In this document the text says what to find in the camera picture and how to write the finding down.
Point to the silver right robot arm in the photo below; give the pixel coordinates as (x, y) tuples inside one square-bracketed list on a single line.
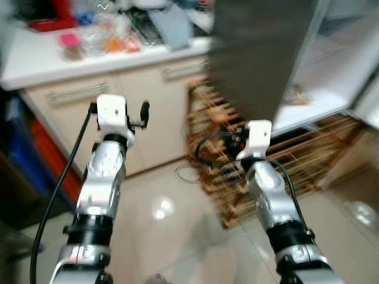
[(272, 201)]

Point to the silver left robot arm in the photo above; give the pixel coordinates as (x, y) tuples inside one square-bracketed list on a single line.
[(103, 177)]

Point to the fridge door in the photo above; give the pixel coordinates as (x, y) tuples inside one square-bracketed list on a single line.
[(260, 53)]

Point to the white fridge body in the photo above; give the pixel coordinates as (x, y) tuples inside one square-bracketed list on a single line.
[(331, 59)]

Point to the beige kitchen cabinet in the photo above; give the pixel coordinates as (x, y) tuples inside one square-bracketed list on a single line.
[(148, 112)]

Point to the wooden slatted rack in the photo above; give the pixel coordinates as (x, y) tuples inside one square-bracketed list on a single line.
[(296, 160)]

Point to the colourful snack packet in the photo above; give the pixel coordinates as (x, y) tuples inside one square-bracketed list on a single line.
[(298, 96)]

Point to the clear bag with orange snacks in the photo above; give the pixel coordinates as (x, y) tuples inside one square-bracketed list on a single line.
[(118, 38)]

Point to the clear plastic container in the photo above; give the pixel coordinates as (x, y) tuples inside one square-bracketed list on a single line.
[(93, 42)]

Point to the orange crate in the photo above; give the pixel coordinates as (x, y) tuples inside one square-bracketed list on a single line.
[(53, 160)]

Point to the jar with pink lid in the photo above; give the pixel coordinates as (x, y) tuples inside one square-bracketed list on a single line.
[(70, 46)]

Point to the blue crate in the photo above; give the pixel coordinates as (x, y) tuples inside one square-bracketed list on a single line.
[(23, 154)]

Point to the red box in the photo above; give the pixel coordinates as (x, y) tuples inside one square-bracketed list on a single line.
[(53, 18)]

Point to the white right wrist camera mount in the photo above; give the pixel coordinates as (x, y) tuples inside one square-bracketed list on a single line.
[(259, 137)]

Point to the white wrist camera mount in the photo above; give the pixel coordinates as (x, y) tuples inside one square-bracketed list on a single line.
[(112, 109), (259, 137)]

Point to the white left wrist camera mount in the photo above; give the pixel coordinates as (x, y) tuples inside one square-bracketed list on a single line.
[(112, 109)]

